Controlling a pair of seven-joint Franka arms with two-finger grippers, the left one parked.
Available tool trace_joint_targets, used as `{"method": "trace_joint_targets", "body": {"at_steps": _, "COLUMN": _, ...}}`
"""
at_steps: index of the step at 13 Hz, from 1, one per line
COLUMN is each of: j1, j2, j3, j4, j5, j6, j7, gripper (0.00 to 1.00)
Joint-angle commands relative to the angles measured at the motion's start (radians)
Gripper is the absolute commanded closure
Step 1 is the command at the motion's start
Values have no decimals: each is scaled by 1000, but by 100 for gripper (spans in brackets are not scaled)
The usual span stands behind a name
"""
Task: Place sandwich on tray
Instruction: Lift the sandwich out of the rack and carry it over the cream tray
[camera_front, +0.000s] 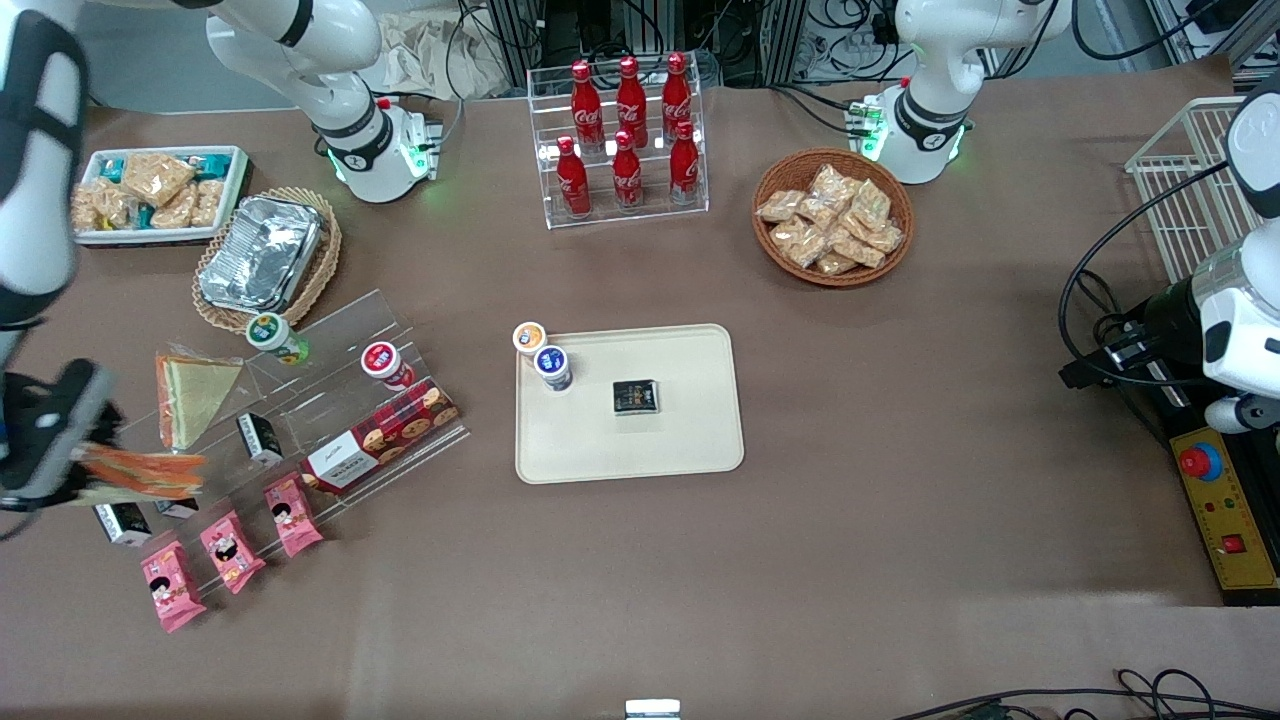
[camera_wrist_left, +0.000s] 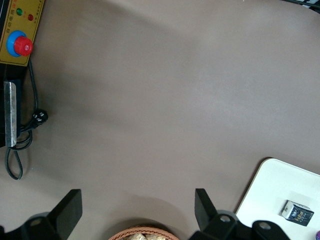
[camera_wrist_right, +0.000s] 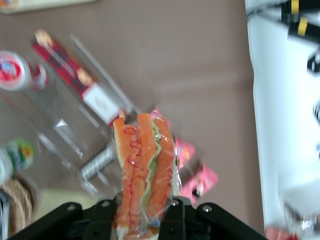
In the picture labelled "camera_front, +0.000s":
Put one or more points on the teal snack packet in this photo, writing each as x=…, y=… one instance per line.
x=213, y=164
x=111, y=169

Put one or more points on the crumpled beige cloth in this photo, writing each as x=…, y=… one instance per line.
x=430, y=55

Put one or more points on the aluminium frame rack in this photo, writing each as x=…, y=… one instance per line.
x=740, y=35

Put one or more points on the beige plastic tray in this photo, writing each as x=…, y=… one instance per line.
x=690, y=440

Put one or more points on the blue lid cup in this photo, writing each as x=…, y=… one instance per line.
x=552, y=364

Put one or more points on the black foil snack packet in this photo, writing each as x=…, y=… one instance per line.
x=637, y=397

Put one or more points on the round brown wicker basket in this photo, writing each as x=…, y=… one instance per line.
x=770, y=175

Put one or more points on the orange triangular sandwich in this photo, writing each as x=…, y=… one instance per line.
x=150, y=475

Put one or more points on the orange lid cup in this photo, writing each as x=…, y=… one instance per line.
x=529, y=337

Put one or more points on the red cookie box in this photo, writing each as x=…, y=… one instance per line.
x=385, y=435

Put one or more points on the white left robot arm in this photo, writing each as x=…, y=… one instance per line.
x=935, y=110

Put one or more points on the clear acrylic step display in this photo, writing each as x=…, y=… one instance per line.
x=330, y=330

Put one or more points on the yellow emergency stop box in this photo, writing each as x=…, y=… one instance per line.
x=1235, y=515

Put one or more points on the large puffed rice snack bag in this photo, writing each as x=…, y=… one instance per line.
x=158, y=177

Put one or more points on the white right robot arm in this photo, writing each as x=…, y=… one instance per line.
x=340, y=110

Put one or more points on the white rectangular snack tray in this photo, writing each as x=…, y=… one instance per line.
x=238, y=185

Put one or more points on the green lid cup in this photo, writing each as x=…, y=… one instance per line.
x=270, y=332

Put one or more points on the clear acrylic bottle rack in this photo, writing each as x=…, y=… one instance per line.
x=650, y=215

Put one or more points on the red lid cup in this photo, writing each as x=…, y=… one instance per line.
x=383, y=362

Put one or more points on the pink snack packet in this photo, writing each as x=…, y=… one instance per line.
x=292, y=515
x=232, y=552
x=172, y=588

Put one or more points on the pale triangular wrapped sandwich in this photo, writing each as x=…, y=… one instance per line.
x=190, y=395

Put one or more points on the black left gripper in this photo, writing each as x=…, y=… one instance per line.
x=1166, y=312

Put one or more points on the silver foil container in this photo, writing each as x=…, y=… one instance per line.
x=260, y=255

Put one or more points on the oval light wicker basket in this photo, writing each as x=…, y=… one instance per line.
x=322, y=260

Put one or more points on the small white device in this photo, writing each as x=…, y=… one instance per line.
x=652, y=710

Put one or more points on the small black box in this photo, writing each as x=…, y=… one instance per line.
x=260, y=440
x=178, y=508
x=122, y=522

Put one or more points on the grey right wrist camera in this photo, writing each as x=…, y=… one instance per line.
x=45, y=440

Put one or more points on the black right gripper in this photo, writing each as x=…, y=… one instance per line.
x=97, y=420

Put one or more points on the clear bag rice cracker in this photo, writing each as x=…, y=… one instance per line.
x=818, y=212
x=858, y=250
x=798, y=242
x=885, y=238
x=835, y=183
x=871, y=203
x=835, y=265
x=780, y=205

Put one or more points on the red cola bottle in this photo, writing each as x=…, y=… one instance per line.
x=685, y=170
x=627, y=178
x=677, y=95
x=585, y=105
x=573, y=185
x=631, y=100

